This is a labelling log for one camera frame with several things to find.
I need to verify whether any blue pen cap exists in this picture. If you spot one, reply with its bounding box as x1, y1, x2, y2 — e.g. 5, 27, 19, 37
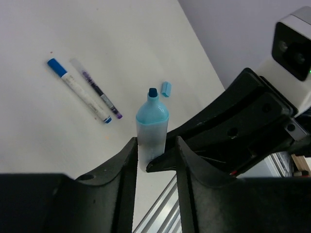
47, 58, 67, 78

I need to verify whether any blue capped clear pen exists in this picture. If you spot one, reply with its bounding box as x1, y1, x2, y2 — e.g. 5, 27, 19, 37
60, 72, 112, 123

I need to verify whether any light blue eraser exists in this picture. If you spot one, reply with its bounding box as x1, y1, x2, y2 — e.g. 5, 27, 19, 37
161, 82, 172, 98

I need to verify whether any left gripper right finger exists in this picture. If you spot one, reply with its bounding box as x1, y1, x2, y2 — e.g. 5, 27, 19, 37
175, 137, 311, 233

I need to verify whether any aluminium mounting rail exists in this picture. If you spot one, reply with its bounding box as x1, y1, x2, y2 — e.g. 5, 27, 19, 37
133, 176, 182, 233

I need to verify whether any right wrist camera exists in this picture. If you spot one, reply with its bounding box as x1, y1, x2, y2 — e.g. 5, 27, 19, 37
256, 6, 311, 117

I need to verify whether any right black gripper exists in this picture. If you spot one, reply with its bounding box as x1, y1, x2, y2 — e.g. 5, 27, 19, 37
146, 68, 311, 176

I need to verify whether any purple ink pen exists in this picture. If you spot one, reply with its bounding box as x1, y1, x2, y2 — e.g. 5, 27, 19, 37
81, 70, 122, 119

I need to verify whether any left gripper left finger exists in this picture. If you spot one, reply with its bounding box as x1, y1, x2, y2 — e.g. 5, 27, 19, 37
0, 138, 138, 233

